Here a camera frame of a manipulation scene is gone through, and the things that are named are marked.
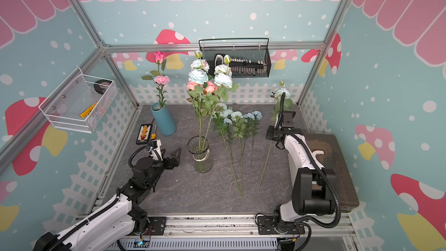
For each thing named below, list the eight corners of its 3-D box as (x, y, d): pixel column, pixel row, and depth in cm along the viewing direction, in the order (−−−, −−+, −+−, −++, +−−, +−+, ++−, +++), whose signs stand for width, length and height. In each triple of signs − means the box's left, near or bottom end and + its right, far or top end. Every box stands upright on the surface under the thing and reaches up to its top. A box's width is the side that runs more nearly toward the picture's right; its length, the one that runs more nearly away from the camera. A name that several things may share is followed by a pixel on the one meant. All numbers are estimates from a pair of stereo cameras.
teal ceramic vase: (159, 130, 109) (147, 108, 93) (167, 123, 112) (157, 101, 96) (169, 137, 105) (158, 115, 89) (177, 130, 109) (168, 108, 93)
